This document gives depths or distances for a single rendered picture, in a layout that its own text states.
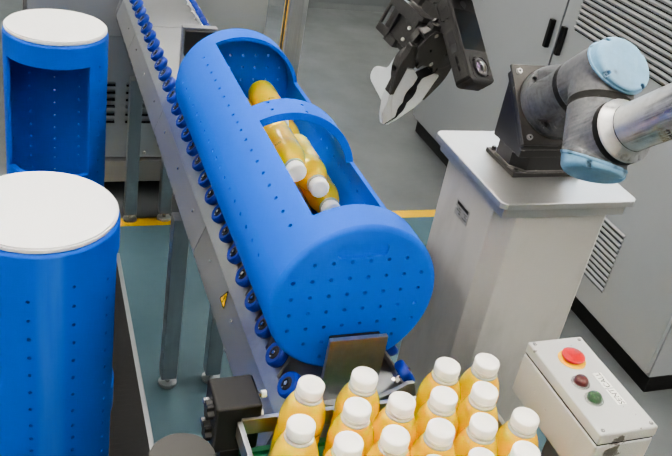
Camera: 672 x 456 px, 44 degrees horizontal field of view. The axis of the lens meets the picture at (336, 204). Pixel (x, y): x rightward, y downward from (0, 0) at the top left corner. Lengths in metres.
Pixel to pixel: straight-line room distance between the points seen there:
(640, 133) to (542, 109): 0.29
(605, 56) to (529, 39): 2.17
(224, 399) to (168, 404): 1.43
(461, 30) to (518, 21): 2.80
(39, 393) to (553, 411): 0.94
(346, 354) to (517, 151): 0.61
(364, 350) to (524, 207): 0.47
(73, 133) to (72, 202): 1.17
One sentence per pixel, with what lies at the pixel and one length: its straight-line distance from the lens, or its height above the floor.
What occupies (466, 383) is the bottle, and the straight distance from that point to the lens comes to 1.32.
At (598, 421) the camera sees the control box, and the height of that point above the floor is 1.10.
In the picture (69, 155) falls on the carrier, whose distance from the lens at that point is 2.81.
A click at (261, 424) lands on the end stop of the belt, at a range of 1.28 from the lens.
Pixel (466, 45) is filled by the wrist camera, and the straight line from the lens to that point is 1.00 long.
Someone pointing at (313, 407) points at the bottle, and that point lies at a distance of 1.19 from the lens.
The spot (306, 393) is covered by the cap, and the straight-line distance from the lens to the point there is 1.17.
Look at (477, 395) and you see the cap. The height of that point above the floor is 1.08.
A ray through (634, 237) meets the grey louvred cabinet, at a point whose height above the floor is 0.49.
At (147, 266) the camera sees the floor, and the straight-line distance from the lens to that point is 3.25.
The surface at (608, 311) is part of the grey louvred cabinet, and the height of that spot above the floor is 0.17.
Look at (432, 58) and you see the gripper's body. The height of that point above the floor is 1.54.
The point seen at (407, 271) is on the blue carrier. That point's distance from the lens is 1.34.
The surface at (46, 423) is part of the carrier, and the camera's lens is 1.74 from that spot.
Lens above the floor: 1.87
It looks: 29 degrees down
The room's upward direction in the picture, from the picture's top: 11 degrees clockwise
